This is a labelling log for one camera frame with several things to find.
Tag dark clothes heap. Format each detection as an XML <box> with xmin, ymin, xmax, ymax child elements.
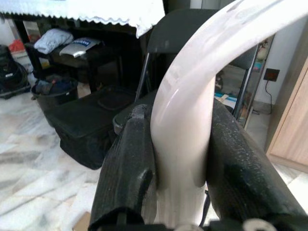
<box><xmin>33</xmin><ymin>74</ymin><xmax>74</xmax><ymax>95</ymax></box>

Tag white long-handled dustpan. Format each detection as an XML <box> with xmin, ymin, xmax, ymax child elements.
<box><xmin>141</xmin><ymin>0</ymin><xmax>308</xmax><ymax>228</ymax></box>

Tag black plastic tub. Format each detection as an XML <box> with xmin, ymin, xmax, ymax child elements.
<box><xmin>30</xmin><ymin>76</ymin><xmax>79</xmax><ymax>114</ymax></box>

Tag black equipment bag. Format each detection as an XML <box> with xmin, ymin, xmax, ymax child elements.
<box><xmin>0</xmin><ymin>44</ymin><xmax>32</xmax><ymax>99</ymax></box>

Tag glass display cabinet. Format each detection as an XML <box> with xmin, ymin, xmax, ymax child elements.
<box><xmin>214</xmin><ymin>33</ymin><xmax>275</xmax><ymax>128</ymax></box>

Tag pale blue folded cloth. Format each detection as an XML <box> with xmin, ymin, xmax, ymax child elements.
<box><xmin>33</xmin><ymin>28</ymin><xmax>74</xmax><ymax>54</ymax></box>

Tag red orange cloth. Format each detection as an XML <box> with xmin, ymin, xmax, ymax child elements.
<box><xmin>9</xmin><ymin>39</ymin><xmax>25</xmax><ymax>52</ymax></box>

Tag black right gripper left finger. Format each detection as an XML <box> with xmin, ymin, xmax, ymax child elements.
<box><xmin>88</xmin><ymin>103</ymin><xmax>158</xmax><ymax>231</ymax></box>

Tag black folding chair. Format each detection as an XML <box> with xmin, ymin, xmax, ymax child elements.
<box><xmin>112</xmin><ymin>8</ymin><xmax>259</xmax><ymax>138</ymax></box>

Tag white scalloped tablecloth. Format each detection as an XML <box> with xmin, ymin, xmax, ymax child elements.
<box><xmin>0</xmin><ymin>0</ymin><xmax>167</xmax><ymax>39</ymax></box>

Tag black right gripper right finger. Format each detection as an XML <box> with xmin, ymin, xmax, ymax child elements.
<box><xmin>206</xmin><ymin>99</ymin><xmax>308</xmax><ymax>223</ymax></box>

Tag light wood cabinet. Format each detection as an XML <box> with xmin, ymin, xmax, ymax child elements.
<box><xmin>266</xmin><ymin>64</ymin><xmax>308</xmax><ymax>174</ymax></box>

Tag black socket cable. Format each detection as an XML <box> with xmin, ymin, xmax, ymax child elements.
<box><xmin>264</xmin><ymin>80</ymin><xmax>274</xmax><ymax>114</ymax></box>

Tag black soft case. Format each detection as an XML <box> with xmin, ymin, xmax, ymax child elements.
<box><xmin>45</xmin><ymin>84</ymin><xmax>137</xmax><ymax>170</ymax></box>

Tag black low bench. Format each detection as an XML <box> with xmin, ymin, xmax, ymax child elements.
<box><xmin>25</xmin><ymin>43</ymin><xmax>123</xmax><ymax>92</ymax></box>

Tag silver blue package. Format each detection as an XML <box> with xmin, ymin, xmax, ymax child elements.
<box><xmin>59</xmin><ymin>38</ymin><xmax>103</xmax><ymax>59</ymax></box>

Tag black wall socket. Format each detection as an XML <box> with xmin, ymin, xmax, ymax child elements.
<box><xmin>263</xmin><ymin>68</ymin><xmax>281</xmax><ymax>81</ymax></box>

